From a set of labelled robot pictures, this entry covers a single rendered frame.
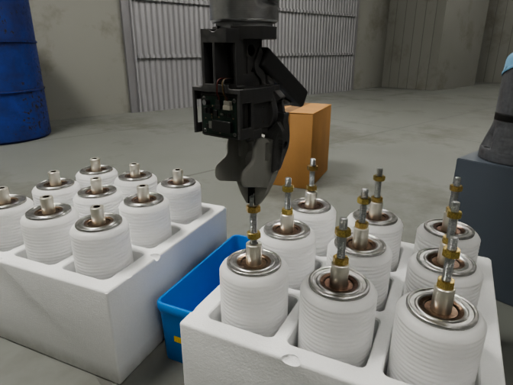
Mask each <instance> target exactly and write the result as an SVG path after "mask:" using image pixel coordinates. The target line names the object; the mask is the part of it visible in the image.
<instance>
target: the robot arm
mask: <svg viewBox="0 0 513 385"><path fill-rule="evenodd" d="M209 5H210V21H211V22H212V23H213V24H216V25H215V26H214V27H212V29H200V33H201V51H202V86H193V87H192V100H193V115H194V130H195V132H200V131H202V133H203V134H205V135H209V136H214V137H219V138H227V142H226V154H225V156H224V157H223V158H222V160H221V161H220V162H219V163H218V164H217V165H216V166H215V176H216V178H217V179H218V180H220V181H237V185H238V187H239V189H240V192H241V194H242V196H243V198H244V200H245V201H246V202H247V203H250V196H251V195H253V194H254V205H259V204H260V203H261V202H262V201H263V200H264V199H265V198H266V196H267V194H268V193H269V191H270V189H271V187H272V185H273V183H274V181H275V179H276V176H277V174H278V172H279V170H280V169H281V166H282V163H283V161H284V158H285V156H286V152H287V150H288V147H289V138H290V133H289V113H288V112H285V106H290V105H291V106H298V107H302V106H303V105H304V103H305V99H306V96H307V94H308V91H307V90H306V89H305V87H304V86H303V85H302V84H301V83H300V82H299V81H298V80H297V79H296V78H295V77H294V76H293V75H292V73H291V72H290V71H289V70H288V69H287V68H286V66H285V65H284V64H283V63H282V62H281V61H280V60H279V58H278V57H277V56H276V55H275V54H274V53H273V52H272V51H271V49H269V48H268V47H262V40H275V39H276V38H277V27H274V26H273V24H275V23H277V21H278V20H279V0H209ZM197 99H201V104H202V121H199V122H198V110H197ZM262 134H264V135H265V137H262ZM254 139H255V140H254ZM478 156H479V157H480V158H482V159H483V160H487V161H489V162H492V163H497V164H501V165H506V166H510V167H513V53H511V54H510V55H509V56H508V57H507V59H506V61H505V67H504V70H503V71H502V81H501V85H500V90H499V94H498V101H497V105H496V109H495V116H494V120H493V123H492V125H491V127H490V129H489V130H488V132H487V134H486V136H485V137H484V139H483V141H482V143H481V144H480V146H479V153H478Z"/></svg>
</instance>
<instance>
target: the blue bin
mask: <svg viewBox="0 0 513 385"><path fill-rule="evenodd" d="M248 241H250V239H248V238H247V236H244V235H232V236H231V237H230V238H229V239H227V240H226V241H225V242H224V243H223V244H222V245H221V246H219V247H218V248H217V249H216V250H215V251H213V252H212V253H211V254H210V255H208V256H207V257H206V258H205V259H204V260H203V261H202V262H201V263H200V264H198V265H197V266H196V267H195V268H193V269H192V270H191V271H190V272H188V273H187V274H186V275H185V276H184V277H183V278H182V279H181V280H180V281H178V282H177V283H176V284H175V285H173V286H172V287H171V288H170V289H169V290H167V291H166V292H165V293H164V294H163V295H162V296H161V297H160V298H159V299H158V300H157V308H158V310H159V311H160V314H161V319H162V323H163V333H164V338H165V343H166V353H167V356H168V358H170V359H172V360H174V361H178V362H180V363H182V343H181V333H180V322H181V321H182V320H183V319H184V318H185V317H186V316H187V315H188V314H189V313H190V312H193V311H194V309H195V307H196V306H198V305H199V304H200V303H201V302H202V301H203V300H204V299H205V298H206V297H207V296H208V295H209V294H210V293H211V292H212V291H213V290H214V289H216V288H217V287H218V286H219V285H220V275H219V273H220V272H219V268H220V266H221V264H222V262H223V261H224V259H225V258H227V257H228V256H230V255H231V254H232V253H234V252H235V251H239V250H241V249H245V248H246V243H247V242H248Z"/></svg>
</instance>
